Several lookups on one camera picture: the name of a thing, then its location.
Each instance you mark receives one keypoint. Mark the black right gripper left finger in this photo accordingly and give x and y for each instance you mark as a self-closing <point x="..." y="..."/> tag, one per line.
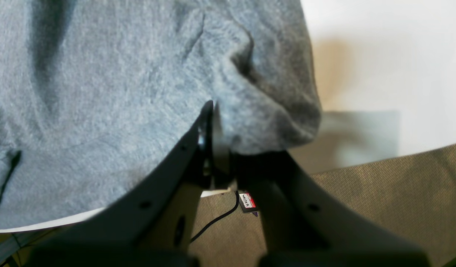
<point x="150" y="226"/>

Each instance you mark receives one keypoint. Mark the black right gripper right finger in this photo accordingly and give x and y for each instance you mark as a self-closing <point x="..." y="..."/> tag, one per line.
<point x="304" y="226"/>

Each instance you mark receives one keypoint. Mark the grey t-shirt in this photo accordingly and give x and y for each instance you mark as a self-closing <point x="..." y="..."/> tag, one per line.
<point x="95" y="93"/>

